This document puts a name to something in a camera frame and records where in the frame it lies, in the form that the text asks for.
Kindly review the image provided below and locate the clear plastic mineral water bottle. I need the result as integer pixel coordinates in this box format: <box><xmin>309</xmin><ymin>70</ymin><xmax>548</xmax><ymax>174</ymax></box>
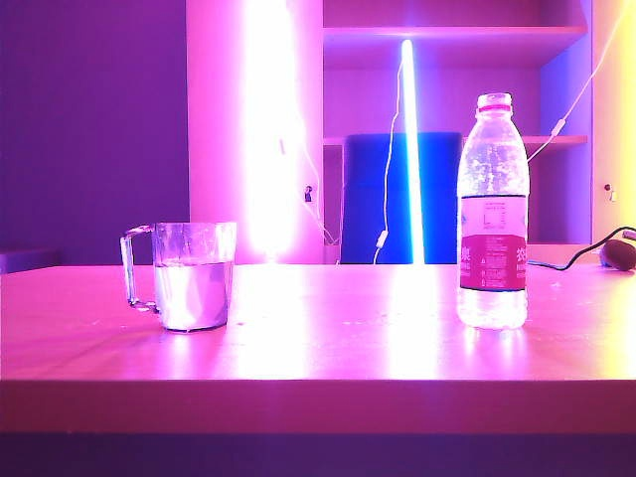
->
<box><xmin>455</xmin><ymin>91</ymin><xmax>531</xmax><ymax>330</ymax></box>

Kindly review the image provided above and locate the dark blue chair back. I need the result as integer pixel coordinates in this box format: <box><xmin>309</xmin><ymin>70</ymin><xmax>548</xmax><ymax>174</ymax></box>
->
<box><xmin>340</xmin><ymin>131</ymin><xmax>464</xmax><ymax>265</ymax></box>

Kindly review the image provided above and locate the slim glowing light tube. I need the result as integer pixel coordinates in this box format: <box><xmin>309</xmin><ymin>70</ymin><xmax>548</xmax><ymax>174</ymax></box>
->
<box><xmin>399</xmin><ymin>39</ymin><xmax>426</xmax><ymax>265</ymax></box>

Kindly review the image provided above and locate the dark round device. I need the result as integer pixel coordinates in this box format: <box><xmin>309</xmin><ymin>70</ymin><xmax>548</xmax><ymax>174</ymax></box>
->
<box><xmin>599</xmin><ymin>238</ymin><xmax>636</xmax><ymax>273</ymax></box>

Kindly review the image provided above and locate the white cable by light bar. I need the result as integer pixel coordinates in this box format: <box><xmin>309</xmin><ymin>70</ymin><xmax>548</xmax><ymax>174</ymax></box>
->
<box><xmin>296</xmin><ymin>116</ymin><xmax>342</xmax><ymax>246</ymax></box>

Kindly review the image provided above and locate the clear plastic handled mug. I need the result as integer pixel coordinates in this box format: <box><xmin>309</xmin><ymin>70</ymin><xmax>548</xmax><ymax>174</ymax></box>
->
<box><xmin>118</xmin><ymin>222</ymin><xmax>238</xmax><ymax>334</ymax></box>

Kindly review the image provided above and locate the black cable on table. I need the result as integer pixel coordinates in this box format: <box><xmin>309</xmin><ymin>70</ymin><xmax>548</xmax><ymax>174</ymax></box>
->
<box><xmin>526</xmin><ymin>227</ymin><xmax>636</xmax><ymax>271</ymax></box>

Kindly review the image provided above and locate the white cable with inline switch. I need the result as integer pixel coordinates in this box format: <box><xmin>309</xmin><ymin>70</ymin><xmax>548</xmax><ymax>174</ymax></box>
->
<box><xmin>526</xmin><ymin>0</ymin><xmax>633</xmax><ymax>164</ymax></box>

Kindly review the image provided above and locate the wall shelving unit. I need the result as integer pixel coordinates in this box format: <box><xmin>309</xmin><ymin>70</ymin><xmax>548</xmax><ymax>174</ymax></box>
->
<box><xmin>185</xmin><ymin>0</ymin><xmax>636</xmax><ymax>266</ymax></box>

